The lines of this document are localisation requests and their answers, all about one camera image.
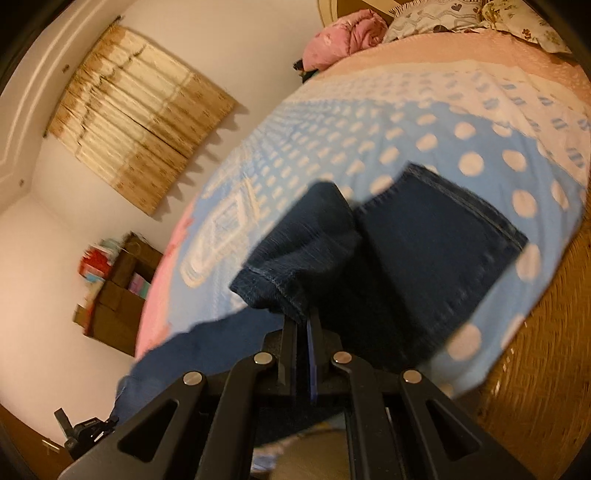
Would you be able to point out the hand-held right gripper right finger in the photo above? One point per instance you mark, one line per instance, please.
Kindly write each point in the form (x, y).
(313, 364)

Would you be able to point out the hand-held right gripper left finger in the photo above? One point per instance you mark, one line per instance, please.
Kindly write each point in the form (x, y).
(294, 355)

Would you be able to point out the dark blue denim pants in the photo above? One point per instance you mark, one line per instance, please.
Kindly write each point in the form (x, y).
(415, 258)

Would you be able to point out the stack of pastel books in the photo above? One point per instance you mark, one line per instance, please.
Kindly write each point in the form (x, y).
(140, 285)

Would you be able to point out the wooden bookshelf cabinet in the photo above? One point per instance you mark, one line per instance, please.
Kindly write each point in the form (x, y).
(120, 300)

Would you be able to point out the red box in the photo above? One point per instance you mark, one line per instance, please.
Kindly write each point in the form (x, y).
(94, 264)

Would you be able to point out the black tripod device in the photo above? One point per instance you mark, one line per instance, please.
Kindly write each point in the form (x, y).
(85, 431)

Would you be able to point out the woven straw mat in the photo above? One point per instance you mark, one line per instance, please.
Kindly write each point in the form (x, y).
(540, 369)

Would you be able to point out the pink and blue patterned blanket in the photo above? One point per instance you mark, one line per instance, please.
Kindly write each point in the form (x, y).
(369, 115)

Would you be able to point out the beige patterned window curtain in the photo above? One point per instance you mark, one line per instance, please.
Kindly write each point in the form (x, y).
(134, 120)

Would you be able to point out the pink folded quilt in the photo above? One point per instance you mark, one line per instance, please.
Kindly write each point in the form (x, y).
(344, 39)

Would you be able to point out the cream and brown headboard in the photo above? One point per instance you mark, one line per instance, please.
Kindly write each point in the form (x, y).
(330, 9)

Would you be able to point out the white heart print pillow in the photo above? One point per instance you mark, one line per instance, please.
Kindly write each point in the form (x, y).
(429, 16)

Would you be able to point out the beige floral pillow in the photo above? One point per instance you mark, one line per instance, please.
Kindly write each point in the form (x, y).
(521, 21)

